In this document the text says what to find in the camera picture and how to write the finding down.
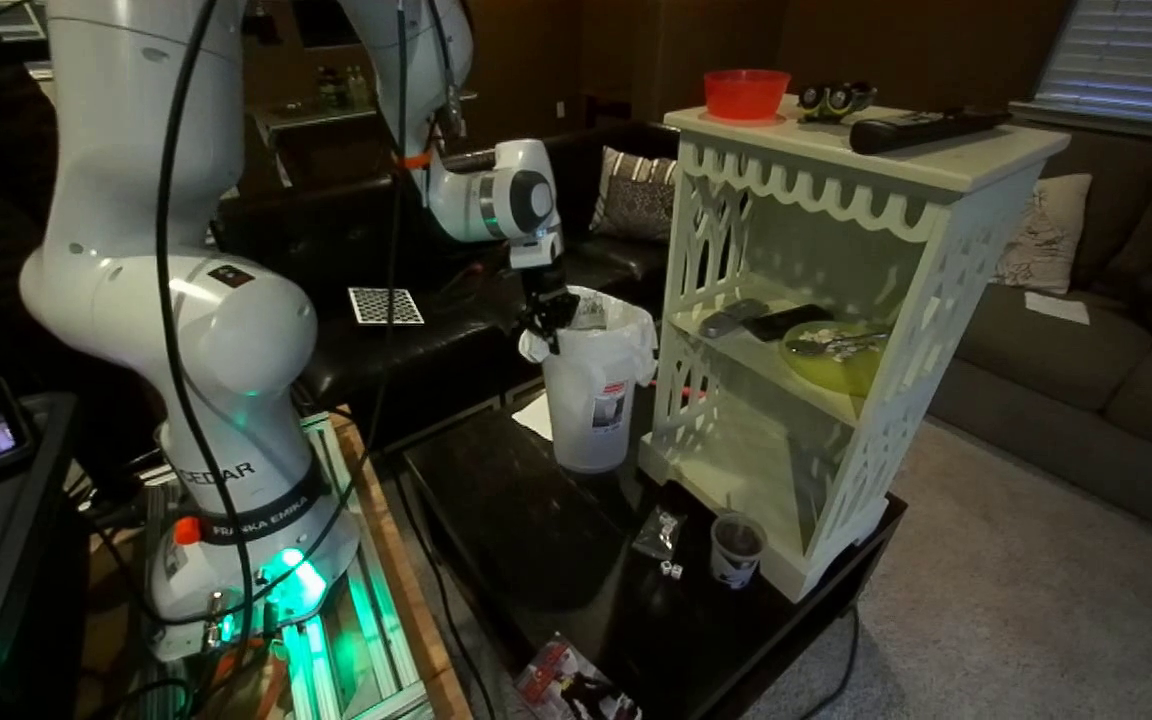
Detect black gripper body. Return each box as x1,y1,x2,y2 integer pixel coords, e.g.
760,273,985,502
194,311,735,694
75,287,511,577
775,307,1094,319
519,270,581,348

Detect white bagged trash bin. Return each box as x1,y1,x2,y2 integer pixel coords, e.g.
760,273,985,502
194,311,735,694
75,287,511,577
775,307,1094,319
517,283,655,476

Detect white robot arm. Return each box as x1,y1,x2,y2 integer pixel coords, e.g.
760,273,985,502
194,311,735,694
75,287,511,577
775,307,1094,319
20,0,563,628

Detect patterned throw pillow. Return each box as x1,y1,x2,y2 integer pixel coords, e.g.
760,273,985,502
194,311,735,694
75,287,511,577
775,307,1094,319
588,150,677,239

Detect black leather sofa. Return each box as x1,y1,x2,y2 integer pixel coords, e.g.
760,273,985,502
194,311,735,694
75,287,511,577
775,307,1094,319
220,125,677,442

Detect crumpled shiny wrapper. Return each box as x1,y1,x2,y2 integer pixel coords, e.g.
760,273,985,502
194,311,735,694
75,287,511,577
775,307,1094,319
631,508,684,579

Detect red plastic bowl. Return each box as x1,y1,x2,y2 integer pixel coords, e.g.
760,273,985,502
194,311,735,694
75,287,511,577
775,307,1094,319
703,69,792,119

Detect white lattice shelf unit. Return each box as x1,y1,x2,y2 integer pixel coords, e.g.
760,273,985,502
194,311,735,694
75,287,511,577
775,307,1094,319
641,110,1068,601

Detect green plate on shelf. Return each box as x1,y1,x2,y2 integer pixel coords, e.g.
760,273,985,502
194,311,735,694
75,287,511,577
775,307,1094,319
783,319,889,398

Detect small dark cup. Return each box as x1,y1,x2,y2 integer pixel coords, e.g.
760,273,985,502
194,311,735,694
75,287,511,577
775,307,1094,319
708,517,764,591

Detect goggles on shelf top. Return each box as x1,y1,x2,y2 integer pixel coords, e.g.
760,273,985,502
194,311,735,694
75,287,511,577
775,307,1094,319
801,86,878,125

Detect magazine on table edge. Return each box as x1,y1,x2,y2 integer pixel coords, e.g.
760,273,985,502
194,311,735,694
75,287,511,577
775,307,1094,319
517,636,646,720

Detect black remote control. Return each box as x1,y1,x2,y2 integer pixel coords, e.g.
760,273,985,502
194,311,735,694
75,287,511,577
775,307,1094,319
850,112,1006,158

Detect white paper on couch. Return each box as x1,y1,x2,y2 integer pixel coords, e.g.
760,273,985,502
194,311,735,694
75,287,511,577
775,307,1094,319
1026,293,1094,325

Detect grey couch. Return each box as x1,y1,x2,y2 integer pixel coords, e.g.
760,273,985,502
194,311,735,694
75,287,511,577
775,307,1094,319
933,133,1152,523

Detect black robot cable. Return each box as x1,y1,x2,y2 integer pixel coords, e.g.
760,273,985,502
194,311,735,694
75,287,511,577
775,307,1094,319
149,0,420,631

